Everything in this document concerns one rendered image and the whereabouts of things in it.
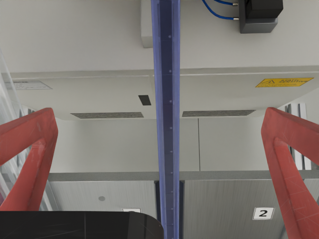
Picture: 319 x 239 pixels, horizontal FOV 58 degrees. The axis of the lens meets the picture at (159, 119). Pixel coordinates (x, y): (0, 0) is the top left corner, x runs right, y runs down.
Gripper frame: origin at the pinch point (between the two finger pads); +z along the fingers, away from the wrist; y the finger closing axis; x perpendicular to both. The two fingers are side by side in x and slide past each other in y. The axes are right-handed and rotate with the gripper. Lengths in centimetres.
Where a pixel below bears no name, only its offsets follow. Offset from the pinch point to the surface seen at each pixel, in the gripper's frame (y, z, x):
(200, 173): -3.2, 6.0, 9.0
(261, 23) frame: -15.6, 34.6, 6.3
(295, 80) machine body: -25.3, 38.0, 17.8
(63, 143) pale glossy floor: 36, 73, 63
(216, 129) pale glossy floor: -21, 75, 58
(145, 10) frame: 2.1, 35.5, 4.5
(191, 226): -2.8, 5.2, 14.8
